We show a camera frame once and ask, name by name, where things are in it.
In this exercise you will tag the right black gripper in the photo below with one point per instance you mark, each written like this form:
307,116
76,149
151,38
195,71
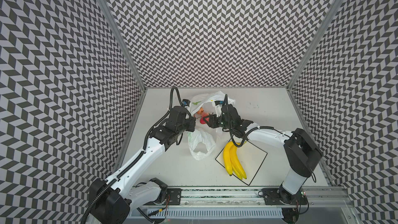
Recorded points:
217,121

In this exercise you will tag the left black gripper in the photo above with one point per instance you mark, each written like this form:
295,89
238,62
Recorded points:
192,121

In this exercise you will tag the red fake strawberry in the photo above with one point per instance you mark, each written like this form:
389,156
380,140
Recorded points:
204,119

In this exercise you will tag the white printed plastic bag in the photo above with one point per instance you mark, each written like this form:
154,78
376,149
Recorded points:
202,142

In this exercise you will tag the yellow fake banana bunch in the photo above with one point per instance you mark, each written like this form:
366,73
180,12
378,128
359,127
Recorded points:
231,161

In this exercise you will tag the small peach fake fruit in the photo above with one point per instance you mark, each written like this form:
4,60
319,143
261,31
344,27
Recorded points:
200,111

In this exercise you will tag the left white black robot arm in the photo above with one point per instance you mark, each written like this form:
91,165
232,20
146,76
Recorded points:
111,199

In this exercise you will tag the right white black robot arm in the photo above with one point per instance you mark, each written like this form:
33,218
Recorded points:
301,151

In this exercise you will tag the white square black-edged mat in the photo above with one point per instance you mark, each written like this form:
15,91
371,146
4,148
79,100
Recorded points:
251,157

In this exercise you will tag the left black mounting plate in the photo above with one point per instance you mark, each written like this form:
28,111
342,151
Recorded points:
170,196

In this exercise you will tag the black mounting plate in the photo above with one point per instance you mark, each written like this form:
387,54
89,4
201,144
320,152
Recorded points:
272,196
170,196

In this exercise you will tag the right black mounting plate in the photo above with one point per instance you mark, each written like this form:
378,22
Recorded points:
272,196

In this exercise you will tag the white ventilation grille strip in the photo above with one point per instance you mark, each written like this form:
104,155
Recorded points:
220,213

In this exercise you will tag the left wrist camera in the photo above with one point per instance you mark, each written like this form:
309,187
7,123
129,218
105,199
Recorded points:
186,103

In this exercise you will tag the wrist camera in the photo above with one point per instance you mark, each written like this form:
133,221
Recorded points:
218,106
186,103

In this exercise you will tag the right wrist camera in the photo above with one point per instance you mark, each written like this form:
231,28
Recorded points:
218,106

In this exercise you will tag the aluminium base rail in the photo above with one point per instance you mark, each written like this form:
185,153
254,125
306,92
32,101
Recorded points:
318,196

